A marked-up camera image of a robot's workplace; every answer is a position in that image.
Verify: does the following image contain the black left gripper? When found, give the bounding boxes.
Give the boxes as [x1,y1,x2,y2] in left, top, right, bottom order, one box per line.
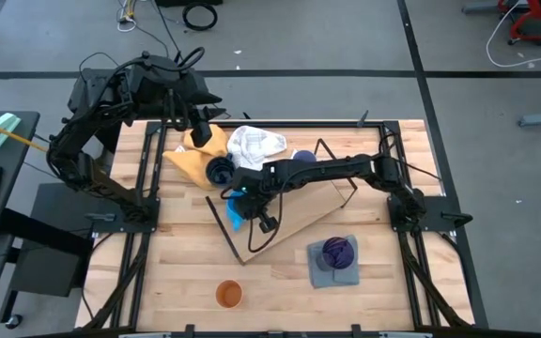
[166,73,229,148]

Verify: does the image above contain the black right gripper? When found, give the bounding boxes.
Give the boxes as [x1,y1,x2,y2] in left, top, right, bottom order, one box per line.
[229,164,285,235]

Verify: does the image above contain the blue plastic mug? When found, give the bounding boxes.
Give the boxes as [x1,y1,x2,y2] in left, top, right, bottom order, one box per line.
[224,190,250,233]

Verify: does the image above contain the black mug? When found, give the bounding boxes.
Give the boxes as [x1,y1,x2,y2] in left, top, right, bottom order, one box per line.
[204,156,237,191]

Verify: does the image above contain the lavender cup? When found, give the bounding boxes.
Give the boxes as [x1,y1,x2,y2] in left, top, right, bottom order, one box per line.
[291,149,319,164]

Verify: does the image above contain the peach orange plastic cup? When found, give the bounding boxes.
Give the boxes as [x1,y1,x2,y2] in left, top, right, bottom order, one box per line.
[214,279,244,310]

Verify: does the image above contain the purple faceted tumbler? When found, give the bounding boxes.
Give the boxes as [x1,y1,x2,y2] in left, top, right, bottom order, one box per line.
[316,236,356,273]

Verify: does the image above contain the wooden shelf with black legs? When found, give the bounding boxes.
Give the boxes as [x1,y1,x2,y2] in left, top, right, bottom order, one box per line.
[204,137,360,268]

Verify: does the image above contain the white checked cloth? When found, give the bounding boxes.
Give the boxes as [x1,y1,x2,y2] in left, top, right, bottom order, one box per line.
[226,125,289,173]

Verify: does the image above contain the yellow cloth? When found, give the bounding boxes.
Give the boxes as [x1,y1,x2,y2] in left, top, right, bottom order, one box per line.
[162,123,234,192]

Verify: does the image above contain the grey folded cloth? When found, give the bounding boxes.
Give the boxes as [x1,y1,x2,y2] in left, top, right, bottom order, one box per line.
[306,234,362,289]

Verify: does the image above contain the black computer tower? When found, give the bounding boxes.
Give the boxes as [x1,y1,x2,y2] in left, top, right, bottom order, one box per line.
[67,69,129,124]

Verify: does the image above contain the long yellow rod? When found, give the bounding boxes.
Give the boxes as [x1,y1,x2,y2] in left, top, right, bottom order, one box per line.
[0,112,50,153]

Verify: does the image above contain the black side desk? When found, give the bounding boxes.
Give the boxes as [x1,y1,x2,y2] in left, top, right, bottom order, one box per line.
[0,110,41,240]

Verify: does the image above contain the mint green stapler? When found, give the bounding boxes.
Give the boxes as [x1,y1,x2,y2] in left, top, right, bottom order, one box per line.
[0,112,23,149]

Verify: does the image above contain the black stand base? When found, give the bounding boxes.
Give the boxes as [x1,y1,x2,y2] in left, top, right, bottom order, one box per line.
[0,208,94,330]

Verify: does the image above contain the red wheeled chair base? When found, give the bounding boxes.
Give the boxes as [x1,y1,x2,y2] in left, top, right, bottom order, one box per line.
[498,0,541,46]

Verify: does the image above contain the black hanging gripper cable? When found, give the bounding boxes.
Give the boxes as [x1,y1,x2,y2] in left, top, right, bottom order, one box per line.
[246,191,285,255]

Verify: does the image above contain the black cable coil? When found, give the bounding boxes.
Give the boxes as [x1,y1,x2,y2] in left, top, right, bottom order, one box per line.
[181,2,219,33]

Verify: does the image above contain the black table frame rails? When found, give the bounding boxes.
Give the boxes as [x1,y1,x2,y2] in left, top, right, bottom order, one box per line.
[80,119,490,338]

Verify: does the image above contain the white yellow cable bundle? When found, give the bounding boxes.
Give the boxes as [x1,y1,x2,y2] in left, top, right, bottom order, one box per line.
[116,0,142,34]

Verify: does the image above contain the white floor cable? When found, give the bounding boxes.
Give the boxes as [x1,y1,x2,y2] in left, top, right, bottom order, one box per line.
[486,0,541,69]

